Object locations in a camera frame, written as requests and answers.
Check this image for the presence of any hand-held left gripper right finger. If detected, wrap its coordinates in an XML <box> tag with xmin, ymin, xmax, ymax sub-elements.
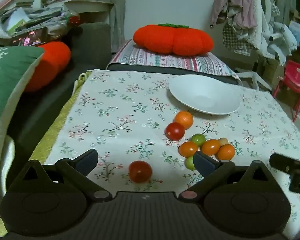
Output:
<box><xmin>179</xmin><ymin>151</ymin><xmax>280</xmax><ymax>202</ymax></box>

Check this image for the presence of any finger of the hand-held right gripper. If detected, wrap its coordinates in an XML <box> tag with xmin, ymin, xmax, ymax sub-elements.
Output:
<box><xmin>269</xmin><ymin>153</ymin><xmax>300</xmax><ymax>193</ymax></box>

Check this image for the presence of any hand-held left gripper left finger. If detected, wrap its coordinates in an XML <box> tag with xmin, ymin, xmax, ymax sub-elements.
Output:
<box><xmin>15</xmin><ymin>149</ymin><xmax>113</xmax><ymax>202</ymax></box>

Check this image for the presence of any green cherry tomato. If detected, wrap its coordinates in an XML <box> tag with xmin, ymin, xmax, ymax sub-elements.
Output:
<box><xmin>191</xmin><ymin>134</ymin><xmax>206</xmax><ymax>147</ymax></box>
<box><xmin>185</xmin><ymin>156</ymin><xmax>197</xmax><ymax>171</ymax></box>

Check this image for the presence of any orange cherry tomato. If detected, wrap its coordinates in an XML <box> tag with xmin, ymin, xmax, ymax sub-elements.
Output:
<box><xmin>179</xmin><ymin>141</ymin><xmax>199</xmax><ymax>158</ymax></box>
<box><xmin>201</xmin><ymin>139</ymin><xmax>221</xmax><ymax>156</ymax></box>
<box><xmin>217</xmin><ymin>144</ymin><xmax>236</xmax><ymax>161</ymax></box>
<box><xmin>174</xmin><ymin>111</ymin><xmax>194</xmax><ymax>130</ymax></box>

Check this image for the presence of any red cherry tomato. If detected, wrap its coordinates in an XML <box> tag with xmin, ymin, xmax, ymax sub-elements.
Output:
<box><xmin>165</xmin><ymin>122</ymin><xmax>186</xmax><ymax>141</ymax></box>
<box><xmin>129</xmin><ymin>160</ymin><xmax>153</xmax><ymax>183</ymax></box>

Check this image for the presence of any white paper plate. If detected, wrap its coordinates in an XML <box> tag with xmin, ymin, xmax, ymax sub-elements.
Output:
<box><xmin>169</xmin><ymin>74</ymin><xmax>241</xmax><ymax>115</ymax></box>

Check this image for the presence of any floral white tablecloth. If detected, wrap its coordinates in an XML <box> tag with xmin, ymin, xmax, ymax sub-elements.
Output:
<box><xmin>44</xmin><ymin>69</ymin><xmax>300</xmax><ymax>240</ymax></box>

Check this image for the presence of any pink plastic child chair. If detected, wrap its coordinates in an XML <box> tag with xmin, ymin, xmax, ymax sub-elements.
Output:
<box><xmin>272</xmin><ymin>60</ymin><xmax>300</xmax><ymax>122</ymax></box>

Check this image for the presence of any cardboard box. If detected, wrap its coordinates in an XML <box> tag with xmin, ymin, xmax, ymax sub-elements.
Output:
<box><xmin>262</xmin><ymin>55</ymin><xmax>286</xmax><ymax>90</ymax></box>

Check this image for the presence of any white plastic stool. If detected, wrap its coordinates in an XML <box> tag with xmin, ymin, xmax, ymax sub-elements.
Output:
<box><xmin>234</xmin><ymin>67</ymin><xmax>273</xmax><ymax>92</ymax></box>

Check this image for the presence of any orange plush cushion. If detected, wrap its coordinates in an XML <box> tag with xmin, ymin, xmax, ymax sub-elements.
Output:
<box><xmin>24</xmin><ymin>41</ymin><xmax>72</xmax><ymax>92</ymax></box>

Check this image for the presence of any striped patterned cushion cover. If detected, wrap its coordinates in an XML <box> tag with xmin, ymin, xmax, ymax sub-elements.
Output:
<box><xmin>107</xmin><ymin>39</ymin><xmax>243</xmax><ymax>80</ymax></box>

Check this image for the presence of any green and cream pillow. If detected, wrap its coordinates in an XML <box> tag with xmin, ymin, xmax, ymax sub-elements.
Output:
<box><xmin>0</xmin><ymin>46</ymin><xmax>45</xmax><ymax>217</ymax></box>

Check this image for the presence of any grey sofa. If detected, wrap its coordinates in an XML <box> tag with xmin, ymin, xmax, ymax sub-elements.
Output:
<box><xmin>0</xmin><ymin>12</ymin><xmax>113</xmax><ymax>180</ymax></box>

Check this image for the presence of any orange pumpkin-shaped cushion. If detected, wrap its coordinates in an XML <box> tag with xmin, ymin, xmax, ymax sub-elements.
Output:
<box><xmin>133</xmin><ymin>24</ymin><xmax>214</xmax><ymax>56</ymax></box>

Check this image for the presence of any checked cloth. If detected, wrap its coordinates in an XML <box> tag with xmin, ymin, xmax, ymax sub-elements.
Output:
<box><xmin>222</xmin><ymin>24</ymin><xmax>256</xmax><ymax>55</ymax></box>

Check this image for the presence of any grey bag with strawberry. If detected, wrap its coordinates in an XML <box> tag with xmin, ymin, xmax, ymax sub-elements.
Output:
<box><xmin>0</xmin><ymin>7</ymin><xmax>81</xmax><ymax>47</ymax></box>

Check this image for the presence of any pale curtain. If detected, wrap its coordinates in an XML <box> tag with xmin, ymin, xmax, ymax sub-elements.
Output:
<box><xmin>92</xmin><ymin>0</ymin><xmax>126</xmax><ymax>53</ymax></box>

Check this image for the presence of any white shelf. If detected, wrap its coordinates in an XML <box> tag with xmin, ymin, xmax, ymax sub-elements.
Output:
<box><xmin>64</xmin><ymin>0</ymin><xmax>114</xmax><ymax>13</ymax></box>

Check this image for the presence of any pink garment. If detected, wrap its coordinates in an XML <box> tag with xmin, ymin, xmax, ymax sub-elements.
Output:
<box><xmin>210</xmin><ymin>0</ymin><xmax>258</xmax><ymax>28</ymax></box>

